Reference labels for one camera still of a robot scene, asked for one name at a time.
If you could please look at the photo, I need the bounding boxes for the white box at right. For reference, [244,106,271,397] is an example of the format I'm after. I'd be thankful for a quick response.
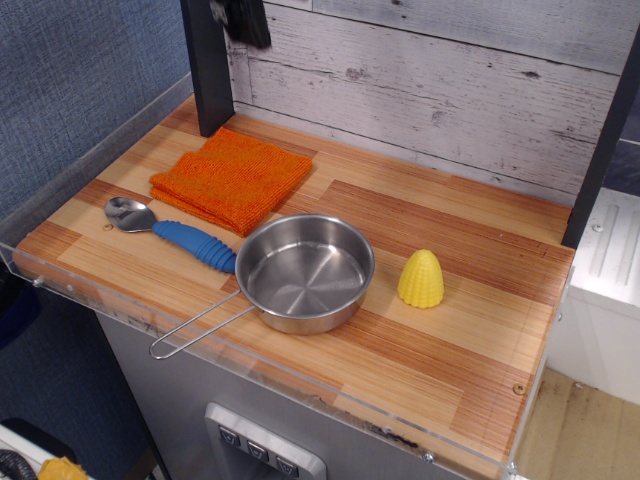
[547,188,639,404]

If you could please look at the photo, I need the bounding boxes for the orange cloth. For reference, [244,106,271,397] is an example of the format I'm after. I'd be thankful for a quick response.
[150,128,313,237]

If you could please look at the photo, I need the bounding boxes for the yellow black object bottom left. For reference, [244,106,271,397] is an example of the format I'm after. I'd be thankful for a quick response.
[1,449,90,480]

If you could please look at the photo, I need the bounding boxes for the dark left post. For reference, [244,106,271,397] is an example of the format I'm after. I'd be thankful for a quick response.
[180,0,235,137]

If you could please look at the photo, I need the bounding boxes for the steel pot with wire handle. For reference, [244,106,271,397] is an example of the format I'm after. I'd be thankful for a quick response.
[149,213,376,360]

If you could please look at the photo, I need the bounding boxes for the clear acrylic guard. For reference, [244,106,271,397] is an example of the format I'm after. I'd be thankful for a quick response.
[2,232,573,479]

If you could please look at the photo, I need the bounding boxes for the dark right post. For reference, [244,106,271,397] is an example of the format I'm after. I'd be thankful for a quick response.
[561,31,639,249]

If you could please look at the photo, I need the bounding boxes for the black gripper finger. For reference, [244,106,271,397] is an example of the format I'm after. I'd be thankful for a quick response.
[209,0,271,49]

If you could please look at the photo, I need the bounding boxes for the dark post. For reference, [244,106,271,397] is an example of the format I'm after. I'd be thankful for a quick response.
[180,0,235,137]
[561,31,639,249]

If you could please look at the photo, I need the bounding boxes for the yellow toy corn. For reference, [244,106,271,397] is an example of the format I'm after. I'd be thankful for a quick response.
[397,249,444,309]

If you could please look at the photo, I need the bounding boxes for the spoon with blue handle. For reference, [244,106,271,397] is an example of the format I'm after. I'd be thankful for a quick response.
[104,197,237,273]

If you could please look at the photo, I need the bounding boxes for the silver button panel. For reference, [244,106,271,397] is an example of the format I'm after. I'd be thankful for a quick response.
[204,402,327,479]

